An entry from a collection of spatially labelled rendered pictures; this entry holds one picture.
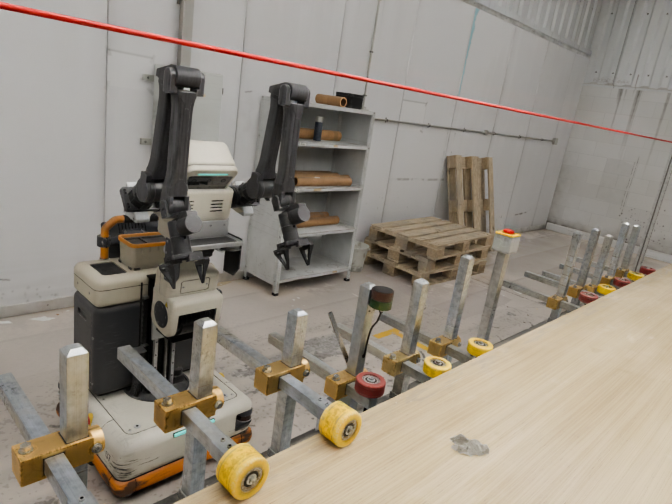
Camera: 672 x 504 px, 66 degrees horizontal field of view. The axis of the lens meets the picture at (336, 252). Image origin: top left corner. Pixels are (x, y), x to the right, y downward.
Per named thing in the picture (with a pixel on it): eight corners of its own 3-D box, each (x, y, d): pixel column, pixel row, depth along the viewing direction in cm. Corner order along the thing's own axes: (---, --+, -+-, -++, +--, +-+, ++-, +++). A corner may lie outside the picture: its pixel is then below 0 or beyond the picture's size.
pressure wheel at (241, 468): (230, 439, 91) (259, 445, 97) (207, 480, 90) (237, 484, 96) (250, 457, 88) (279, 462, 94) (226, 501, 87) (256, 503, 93)
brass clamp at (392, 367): (379, 369, 161) (382, 354, 160) (405, 358, 171) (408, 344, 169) (394, 378, 157) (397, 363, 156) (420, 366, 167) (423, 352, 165)
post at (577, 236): (547, 323, 257) (573, 231, 244) (550, 322, 260) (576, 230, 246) (554, 326, 255) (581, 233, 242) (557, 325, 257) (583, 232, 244)
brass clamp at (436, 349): (425, 352, 179) (428, 338, 177) (446, 343, 188) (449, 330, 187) (440, 359, 175) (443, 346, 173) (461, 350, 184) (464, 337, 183)
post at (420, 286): (387, 414, 170) (414, 278, 157) (393, 411, 173) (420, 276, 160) (395, 419, 168) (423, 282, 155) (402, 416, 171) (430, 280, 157)
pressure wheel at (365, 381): (343, 412, 139) (350, 374, 136) (363, 403, 145) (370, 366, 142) (365, 427, 134) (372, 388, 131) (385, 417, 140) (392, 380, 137)
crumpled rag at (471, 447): (447, 450, 113) (449, 441, 112) (450, 433, 119) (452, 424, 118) (488, 463, 110) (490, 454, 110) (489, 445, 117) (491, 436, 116)
